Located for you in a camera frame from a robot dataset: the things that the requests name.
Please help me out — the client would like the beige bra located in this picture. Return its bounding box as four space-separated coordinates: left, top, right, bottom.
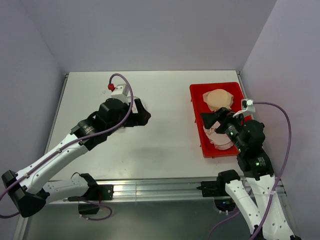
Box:
202 89 234 112

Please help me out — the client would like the pink bra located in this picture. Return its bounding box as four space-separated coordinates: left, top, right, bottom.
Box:
203 121 234 151

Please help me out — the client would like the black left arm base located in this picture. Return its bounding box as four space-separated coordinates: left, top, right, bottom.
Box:
67 184 114 219

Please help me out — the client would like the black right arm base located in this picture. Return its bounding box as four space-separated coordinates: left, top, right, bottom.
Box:
196 180 236 214

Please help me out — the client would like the aluminium mounting rail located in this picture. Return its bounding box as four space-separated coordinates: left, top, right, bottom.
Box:
47 177 288 205

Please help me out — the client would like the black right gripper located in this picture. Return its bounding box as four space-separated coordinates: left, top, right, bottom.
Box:
199 105 246 151

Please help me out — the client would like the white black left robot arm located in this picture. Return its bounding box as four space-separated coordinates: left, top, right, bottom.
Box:
1 98 151 218

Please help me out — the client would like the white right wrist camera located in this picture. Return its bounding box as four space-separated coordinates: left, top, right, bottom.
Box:
232 98 256 118

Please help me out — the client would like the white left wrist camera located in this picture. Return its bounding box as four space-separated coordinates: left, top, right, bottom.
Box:
107 83 129 105

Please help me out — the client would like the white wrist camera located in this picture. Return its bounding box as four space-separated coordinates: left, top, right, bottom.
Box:
107 83 129 105
232 98 256 118

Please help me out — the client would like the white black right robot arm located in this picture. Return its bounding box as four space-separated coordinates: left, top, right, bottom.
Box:
200 107 299 240

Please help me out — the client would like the red plastic tray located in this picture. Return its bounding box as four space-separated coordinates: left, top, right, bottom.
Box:
189 82 244 158

